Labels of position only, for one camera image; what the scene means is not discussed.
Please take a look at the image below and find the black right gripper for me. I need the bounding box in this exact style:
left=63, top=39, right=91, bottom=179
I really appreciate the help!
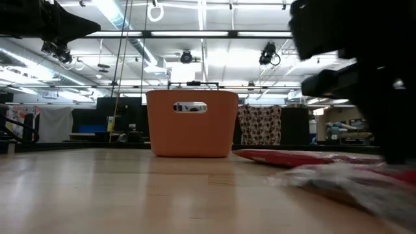
left=289, top=0, right=416, bottom=164

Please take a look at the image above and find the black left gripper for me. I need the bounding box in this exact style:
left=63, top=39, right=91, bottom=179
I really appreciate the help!
left=0, top=0, right=102, bottom=46

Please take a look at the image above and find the clear plastic snack bag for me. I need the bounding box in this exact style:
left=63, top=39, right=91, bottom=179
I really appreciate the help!
left=268, top=162, right=416, bottom=230

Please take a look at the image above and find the red popcorn bag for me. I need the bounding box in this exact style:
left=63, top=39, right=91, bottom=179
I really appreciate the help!
left=232, top=148, right=384, bottom=168

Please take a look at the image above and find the black ceiling equipment cluster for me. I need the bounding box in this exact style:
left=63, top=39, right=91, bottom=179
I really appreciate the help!
left=40, top=40, right=73, bottom=64

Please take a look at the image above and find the black cabinet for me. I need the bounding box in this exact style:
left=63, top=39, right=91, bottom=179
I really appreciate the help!
left=280, top=107, right=310, bottom=146

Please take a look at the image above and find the black room divider panel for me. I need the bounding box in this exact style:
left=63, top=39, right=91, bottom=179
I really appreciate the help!
left=96, top=96, right=148, bottom=134

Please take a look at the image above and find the white hanging sheet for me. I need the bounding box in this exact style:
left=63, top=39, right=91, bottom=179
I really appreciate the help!
left=38, top=107, right=74, bottom=143

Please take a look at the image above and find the blue panel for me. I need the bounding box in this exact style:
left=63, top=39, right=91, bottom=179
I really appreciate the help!
left=78, top=125, right=107, bottom=134

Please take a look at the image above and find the black overhead crossbar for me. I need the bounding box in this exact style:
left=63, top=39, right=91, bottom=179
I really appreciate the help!
left=81, top=30, right=293, bottom=39

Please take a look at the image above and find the round black ceiling fixture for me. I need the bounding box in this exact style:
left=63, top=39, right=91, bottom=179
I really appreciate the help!
left=180, top=50, right=194, bottom=64

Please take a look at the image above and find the brown dotted curtain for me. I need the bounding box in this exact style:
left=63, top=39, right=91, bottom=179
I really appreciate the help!
left=237, top=104, right=282, bottom=146

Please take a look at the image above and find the orange plastic basket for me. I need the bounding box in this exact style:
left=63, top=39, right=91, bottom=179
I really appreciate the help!
left=145, top=89, right=240, bottom=159

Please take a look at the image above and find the white hanging ring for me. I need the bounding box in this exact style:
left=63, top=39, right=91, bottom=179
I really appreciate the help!
left=146, top=1, right=165, bottom=23

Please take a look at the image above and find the yellow hanging cord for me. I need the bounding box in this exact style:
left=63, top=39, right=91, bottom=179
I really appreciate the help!
left=109, top=0, right=134, bottom=143

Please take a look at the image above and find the black cart handle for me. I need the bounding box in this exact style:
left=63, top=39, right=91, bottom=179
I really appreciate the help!
left=167, top=81, right=220, bottom=92

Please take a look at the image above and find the black hanging camera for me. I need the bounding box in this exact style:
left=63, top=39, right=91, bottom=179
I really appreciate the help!
left=259, top=41, right=281, bottom=67

